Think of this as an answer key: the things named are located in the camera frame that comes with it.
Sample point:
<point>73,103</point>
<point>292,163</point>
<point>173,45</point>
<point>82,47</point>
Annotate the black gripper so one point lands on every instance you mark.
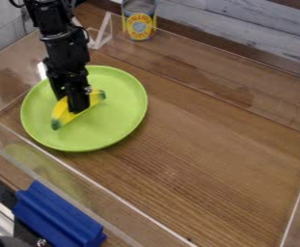
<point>66,61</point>

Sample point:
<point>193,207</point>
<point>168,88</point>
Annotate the yellow toy banana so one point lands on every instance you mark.
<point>63,116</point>

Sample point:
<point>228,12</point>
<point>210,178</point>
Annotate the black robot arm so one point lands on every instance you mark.
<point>49,12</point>

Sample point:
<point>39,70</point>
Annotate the green plastic plate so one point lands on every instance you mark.
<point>105,125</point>

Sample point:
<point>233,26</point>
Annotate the yellow labelled tin can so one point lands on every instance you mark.
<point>139,18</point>

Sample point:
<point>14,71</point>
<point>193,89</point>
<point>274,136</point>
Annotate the blue plastic clamp block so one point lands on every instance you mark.
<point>54,218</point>

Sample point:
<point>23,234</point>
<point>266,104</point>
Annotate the clear acrylic corner bracket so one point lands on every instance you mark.
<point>101,36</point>

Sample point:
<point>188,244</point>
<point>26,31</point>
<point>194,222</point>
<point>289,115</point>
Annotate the clear acrylic enclosure wall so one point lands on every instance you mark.
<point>129,226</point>

